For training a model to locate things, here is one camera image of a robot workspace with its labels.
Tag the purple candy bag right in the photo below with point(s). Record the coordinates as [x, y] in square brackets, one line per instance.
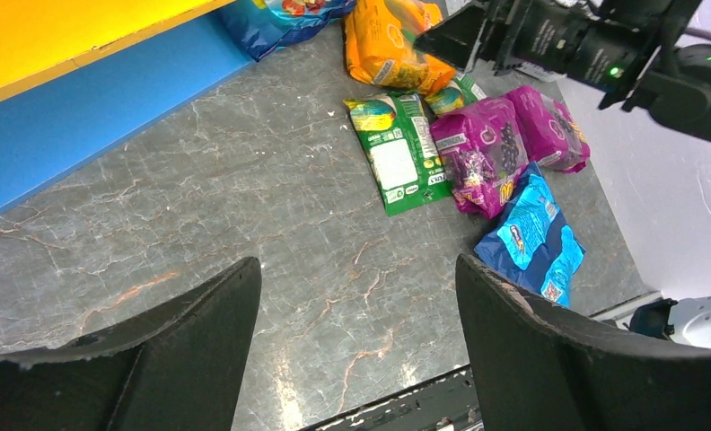
[551, 137]

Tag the green candy bag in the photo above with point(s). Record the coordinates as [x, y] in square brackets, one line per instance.
[462, 90]
[394, 133]

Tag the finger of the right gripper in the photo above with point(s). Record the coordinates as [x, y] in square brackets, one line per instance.
[456, 40]

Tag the green candy bag right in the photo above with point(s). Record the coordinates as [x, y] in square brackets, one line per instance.
[462, 90]

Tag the orange candy bag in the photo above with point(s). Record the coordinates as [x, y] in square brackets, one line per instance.
[379, 46]

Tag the purple candy bag middle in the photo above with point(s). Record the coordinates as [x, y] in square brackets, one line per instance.
[483, 155]

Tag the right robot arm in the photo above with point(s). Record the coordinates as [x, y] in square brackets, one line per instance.
[639, 54]

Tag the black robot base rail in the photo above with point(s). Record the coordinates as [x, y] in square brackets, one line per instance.
[447, 402]

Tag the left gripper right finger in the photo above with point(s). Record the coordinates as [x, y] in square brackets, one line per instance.
[537, 365]

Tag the purple candy bag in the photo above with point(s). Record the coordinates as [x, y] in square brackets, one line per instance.
[551, 137]
[483, 155]

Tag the green candy bag left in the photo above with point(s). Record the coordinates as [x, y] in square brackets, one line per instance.
[394, 133]

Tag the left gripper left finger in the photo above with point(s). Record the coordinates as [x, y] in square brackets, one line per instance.
[177, 366]

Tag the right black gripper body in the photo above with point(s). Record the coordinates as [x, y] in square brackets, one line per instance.
[507, 33]

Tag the blue candy bag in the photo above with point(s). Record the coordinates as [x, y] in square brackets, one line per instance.
[263, 27]
[533, 245]

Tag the blue pink yellow shelf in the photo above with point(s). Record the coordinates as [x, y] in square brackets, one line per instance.
[80, 77]

